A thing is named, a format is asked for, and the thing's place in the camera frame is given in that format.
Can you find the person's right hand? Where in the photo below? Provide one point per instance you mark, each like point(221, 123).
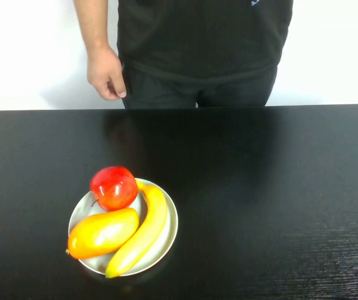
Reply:
point(103, 72)

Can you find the yellow banana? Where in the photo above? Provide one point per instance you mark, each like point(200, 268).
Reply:
point(147, 231)

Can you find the person's right forearm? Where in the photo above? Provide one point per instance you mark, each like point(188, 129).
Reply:
point(92, 22)

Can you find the black trousers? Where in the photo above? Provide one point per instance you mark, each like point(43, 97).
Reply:
point(166, 90)

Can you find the black t-shirt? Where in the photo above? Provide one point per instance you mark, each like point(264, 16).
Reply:
point(203, 34)

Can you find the red apple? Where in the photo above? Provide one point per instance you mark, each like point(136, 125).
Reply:
point(114, 187)

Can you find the orange yellow mango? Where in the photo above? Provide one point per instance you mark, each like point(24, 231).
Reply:
point(103, 232)

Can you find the white round plate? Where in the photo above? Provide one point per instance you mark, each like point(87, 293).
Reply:
point(171, 225)

